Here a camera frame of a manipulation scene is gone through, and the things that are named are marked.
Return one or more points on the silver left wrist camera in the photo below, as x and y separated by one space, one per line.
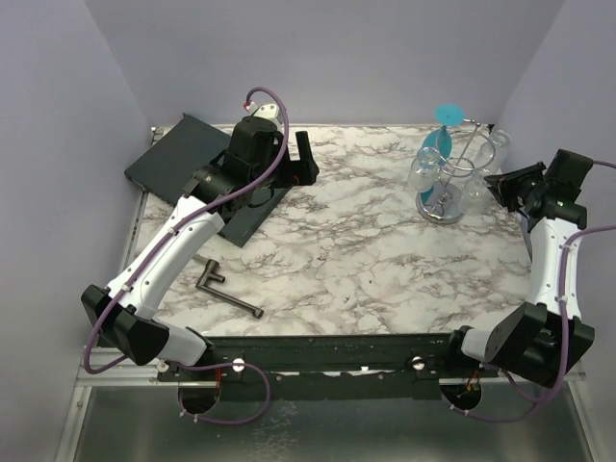
268 111

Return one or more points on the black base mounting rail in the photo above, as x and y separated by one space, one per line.
348 367

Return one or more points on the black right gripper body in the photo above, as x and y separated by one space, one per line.
541 190

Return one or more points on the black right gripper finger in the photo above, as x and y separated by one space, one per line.
513 202
515 181

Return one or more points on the aluminium extrusion frame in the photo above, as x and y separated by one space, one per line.
104 366

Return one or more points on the dark metal T-handle tool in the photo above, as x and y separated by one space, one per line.
209 275

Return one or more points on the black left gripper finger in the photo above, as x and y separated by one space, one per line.
305 170
263 197

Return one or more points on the dark grey flat box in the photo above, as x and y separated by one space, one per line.
166 167

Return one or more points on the chrome wine glass rack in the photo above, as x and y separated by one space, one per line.
442 207

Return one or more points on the clear ribbed wine glass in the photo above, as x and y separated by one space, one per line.
475 194

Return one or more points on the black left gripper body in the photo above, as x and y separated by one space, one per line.
281 176

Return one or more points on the blue wine glass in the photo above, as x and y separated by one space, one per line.
448 115

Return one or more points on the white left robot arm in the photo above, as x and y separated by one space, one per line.
123 312

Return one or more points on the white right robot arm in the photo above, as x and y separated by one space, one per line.
544 337

